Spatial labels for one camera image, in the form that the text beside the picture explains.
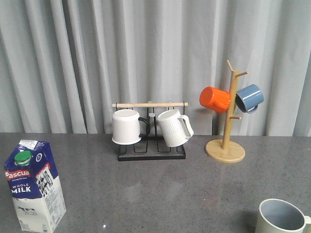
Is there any wooden mug tree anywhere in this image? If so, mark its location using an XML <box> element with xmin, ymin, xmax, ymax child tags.
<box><xmin>205</xmin><ymin>60</ymin><xmax>248</xmax><ymax>163</ymax></box>

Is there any black wire mug rack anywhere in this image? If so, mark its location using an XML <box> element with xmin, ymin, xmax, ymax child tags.
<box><xmin>112</xmin><ymin>101</ymin><xmax>189</xmax><ymax>161</ymax></box>

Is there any blue white milk carton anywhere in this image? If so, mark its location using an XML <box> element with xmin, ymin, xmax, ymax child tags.
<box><xmin>4</xmin><ymin>139</ymin><xmax>66</xmax><ymax>233</ymax></box>

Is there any white ribbed mug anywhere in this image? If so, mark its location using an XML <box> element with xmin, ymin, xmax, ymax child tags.
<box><xmin>157</xmin><ymin>109</ymin><xmax>194</xmax><ymax>147</ymax></box>

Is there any grey curtain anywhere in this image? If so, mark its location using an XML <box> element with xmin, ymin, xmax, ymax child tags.
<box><xmin>0</xmin><ymin>0</ymin><xmax>311</xmax><ymax>136</ymax></box>

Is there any cream HOME mug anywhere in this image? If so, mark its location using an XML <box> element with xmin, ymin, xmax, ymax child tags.
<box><xmin>255</xmin><ymin>199</ymin><xmax>311</xmax><ymax>233</ymax></box>

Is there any orange enamel mug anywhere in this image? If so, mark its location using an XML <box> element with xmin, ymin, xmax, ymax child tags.
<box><xmin>199</xmin><ymin>86</ymin><xmax>231</xmax><ymax>114</ymax></box>

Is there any white mug black handle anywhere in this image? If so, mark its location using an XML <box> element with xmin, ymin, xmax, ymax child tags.
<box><xmin>112</xmin><ymin>109</ymin><xmax>150</xmax><ymax>145</ymax></box>

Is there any blue enamel mug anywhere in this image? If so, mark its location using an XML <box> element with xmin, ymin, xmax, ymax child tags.
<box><xmin>235</xmin><ymin>84</ymin><xmax>264</xmax><ymax>114</ymax></box>

